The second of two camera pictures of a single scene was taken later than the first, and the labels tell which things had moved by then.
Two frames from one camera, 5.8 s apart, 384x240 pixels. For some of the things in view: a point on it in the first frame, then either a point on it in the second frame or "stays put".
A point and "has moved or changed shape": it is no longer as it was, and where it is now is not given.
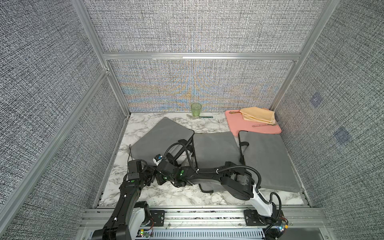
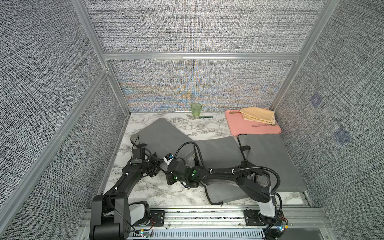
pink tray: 238,123 stays put
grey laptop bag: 268,154 stays put
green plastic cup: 196,107 stays put
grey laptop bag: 212,150 has moved or changed shape
